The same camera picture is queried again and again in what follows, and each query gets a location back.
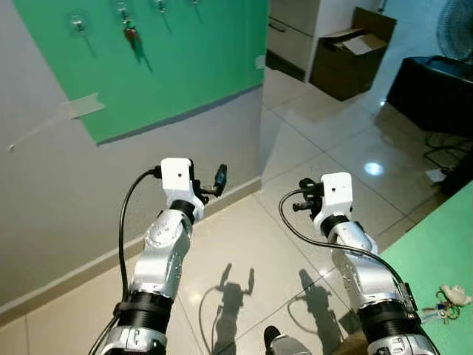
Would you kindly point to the white power strip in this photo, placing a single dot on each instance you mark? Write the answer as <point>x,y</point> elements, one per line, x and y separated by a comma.
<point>436,175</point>

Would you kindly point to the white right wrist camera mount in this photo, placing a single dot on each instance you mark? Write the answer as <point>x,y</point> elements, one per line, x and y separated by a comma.
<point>336,191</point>

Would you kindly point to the key bunch with white plush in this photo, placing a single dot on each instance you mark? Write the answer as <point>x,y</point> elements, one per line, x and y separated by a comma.
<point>454,294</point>

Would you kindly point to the grey robot leg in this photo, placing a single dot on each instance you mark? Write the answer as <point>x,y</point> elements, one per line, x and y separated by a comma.
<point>284,346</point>

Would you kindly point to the green wall board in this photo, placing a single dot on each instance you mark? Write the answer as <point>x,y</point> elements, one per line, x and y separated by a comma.
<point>192,59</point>

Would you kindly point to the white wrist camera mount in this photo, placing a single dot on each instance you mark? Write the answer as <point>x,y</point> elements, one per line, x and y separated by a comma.
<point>176,177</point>
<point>336,191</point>

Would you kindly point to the green topped wooden table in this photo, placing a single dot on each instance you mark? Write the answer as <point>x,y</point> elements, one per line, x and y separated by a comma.
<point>443,251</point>

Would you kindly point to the white drawer cabinet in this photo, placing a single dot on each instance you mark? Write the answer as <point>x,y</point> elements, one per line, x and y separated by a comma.
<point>292,44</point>

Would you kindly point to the small key with tag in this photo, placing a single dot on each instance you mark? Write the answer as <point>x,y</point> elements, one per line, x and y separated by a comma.
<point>131,33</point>

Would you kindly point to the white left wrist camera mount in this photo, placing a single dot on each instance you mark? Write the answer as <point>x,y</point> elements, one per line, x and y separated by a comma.
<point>176,177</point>

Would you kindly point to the open brown cardboard box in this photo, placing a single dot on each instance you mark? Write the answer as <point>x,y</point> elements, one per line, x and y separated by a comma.
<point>344,74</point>

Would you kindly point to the beige tape strip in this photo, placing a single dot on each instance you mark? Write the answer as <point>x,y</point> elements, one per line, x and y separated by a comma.
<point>81,106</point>

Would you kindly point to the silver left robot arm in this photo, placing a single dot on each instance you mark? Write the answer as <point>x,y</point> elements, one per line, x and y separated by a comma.
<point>159,251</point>

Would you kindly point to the small tape piece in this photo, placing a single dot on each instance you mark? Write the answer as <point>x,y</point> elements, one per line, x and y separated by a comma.
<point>260,61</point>

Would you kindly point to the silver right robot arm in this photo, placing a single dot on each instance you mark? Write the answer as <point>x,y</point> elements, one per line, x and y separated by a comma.
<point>366,274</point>

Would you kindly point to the black standing fan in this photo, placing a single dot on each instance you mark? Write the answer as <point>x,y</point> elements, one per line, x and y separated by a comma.
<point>454,29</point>

